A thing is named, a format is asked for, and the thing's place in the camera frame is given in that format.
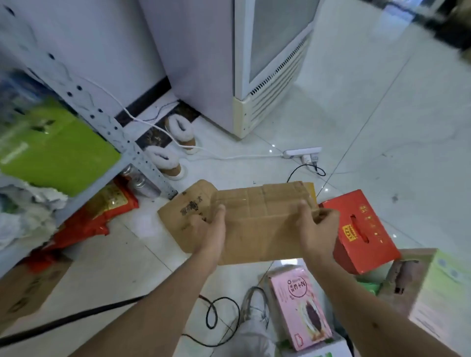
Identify crumpled white bag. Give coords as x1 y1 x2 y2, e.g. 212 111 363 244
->
0 182 70 252

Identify person's right hand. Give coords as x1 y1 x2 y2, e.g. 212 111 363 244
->
296 201 341 266

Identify person's grey shoe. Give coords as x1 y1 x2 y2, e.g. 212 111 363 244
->
241 286 271 329

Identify grey metal shelves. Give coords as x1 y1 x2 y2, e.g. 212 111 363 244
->
0 0 179 279

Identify white coconut water box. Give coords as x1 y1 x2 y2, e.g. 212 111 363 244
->
279 337 355 357

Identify red yellow snack bag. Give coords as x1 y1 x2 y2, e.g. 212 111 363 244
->
43 176 140 252

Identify white cable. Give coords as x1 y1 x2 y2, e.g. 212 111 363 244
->
77 75 286 161

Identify person's right forearm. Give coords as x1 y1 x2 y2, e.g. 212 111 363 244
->
311 254 465 357

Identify pink labelled box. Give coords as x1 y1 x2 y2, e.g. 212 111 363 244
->
267 266 334 352

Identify printed brown carton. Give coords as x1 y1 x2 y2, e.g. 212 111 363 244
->
0 254 73 332

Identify small yellow-taped cardboard box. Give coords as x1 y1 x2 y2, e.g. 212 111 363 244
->
302 182 319 208

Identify person's grey trousers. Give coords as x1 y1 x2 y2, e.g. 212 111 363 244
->
228 319 277 357

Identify white display fridge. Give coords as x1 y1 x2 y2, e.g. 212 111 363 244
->
139 0 325 140

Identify bright green packet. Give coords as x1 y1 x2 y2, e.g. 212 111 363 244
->
0 98 123 198

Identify white power strip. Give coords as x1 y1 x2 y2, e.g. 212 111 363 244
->
282 146 323 165

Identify person's left forearm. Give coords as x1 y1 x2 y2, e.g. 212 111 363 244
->
70 252 218 357

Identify red box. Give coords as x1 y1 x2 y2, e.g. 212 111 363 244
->
318 189 402 276

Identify brown fur-lined boot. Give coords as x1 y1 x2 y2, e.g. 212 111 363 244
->
144 145 187 180
164 114 198 155

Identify pink green bottle box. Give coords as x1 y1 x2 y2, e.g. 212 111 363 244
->
379 248 471 348

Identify printed-tape brown parcel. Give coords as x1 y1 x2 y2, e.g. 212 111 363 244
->
158 179 221 255

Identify person's left hand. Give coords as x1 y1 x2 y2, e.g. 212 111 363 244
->
190 204 227 274

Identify dark red snack bag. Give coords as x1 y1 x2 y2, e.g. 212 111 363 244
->
25 250 56 274

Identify black cable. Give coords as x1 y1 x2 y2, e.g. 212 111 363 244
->
0 163 327 349

